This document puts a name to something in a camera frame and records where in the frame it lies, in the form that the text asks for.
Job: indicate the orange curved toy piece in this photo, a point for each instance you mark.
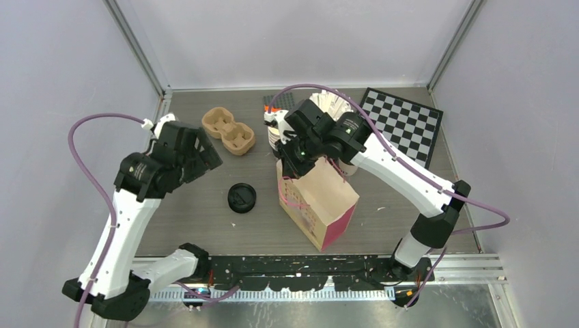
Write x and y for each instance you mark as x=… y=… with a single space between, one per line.
x=270 y=108

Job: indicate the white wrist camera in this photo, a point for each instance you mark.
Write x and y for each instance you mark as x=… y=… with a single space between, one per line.
x=156 y=128
x=278 y=120

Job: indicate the brown pulp cup carrier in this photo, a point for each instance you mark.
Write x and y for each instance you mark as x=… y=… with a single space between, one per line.
x=236 y=137

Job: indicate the yellow pink paper bag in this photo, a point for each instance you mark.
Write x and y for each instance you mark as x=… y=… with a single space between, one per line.
x=320 y=203

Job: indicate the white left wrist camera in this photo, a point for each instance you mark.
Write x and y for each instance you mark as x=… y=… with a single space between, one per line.
x=156 y=128

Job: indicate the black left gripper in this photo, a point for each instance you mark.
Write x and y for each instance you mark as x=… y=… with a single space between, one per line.
x=207 y=159

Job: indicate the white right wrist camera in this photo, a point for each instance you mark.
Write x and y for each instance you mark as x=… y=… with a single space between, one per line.
x=278 y=120

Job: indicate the stack of paper cups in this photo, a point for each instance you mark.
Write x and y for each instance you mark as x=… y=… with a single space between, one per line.
x=273 y=138

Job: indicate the white paper-wrapped straws bundle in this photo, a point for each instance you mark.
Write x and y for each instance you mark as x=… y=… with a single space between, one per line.
x=330 y=103

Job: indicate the stack of black cup lids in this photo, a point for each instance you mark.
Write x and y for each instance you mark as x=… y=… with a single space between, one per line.
x=241 y=198

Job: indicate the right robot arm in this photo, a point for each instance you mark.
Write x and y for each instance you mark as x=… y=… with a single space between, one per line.
x=439 y=201

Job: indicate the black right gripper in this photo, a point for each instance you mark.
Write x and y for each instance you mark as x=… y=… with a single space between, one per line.
x=293 y=169

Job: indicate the black white checkerboard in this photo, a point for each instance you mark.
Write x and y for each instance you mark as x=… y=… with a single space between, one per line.
x=411 y=127

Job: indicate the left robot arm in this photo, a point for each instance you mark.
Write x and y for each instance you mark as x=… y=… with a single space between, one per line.
x=114 y=290

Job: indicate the white paper coffee cup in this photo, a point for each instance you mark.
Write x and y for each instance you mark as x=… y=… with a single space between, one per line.
x=347 y=168

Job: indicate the small dark mat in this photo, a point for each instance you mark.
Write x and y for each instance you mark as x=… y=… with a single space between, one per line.
x=283 y=102

